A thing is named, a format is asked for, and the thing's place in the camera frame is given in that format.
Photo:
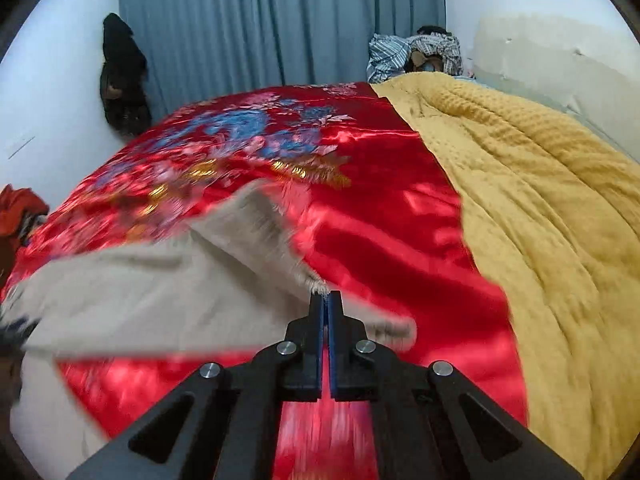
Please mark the black hanging garment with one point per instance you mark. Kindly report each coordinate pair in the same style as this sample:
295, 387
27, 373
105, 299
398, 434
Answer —
122, 85

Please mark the yellow quilted blanket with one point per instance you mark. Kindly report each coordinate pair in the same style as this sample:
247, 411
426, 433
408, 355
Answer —
540, 210

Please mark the striped cloth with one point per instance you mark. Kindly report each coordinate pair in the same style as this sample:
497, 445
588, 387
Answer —
387, 57

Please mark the cream headboard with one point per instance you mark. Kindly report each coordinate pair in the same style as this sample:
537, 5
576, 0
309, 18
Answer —
540, 55

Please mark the orange-red cloth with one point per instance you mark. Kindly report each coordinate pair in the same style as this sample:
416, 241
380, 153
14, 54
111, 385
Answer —
17, 210

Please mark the red embroidered satin blanket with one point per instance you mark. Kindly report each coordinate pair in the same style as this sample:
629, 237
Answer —
380, 200

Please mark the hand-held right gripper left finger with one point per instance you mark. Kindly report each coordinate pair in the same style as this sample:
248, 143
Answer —
317, 350

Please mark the blue-grey curtain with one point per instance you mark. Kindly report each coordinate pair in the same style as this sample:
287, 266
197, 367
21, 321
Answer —
275, 25

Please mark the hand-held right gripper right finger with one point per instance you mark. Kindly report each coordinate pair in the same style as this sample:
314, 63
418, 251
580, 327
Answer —
336, 350

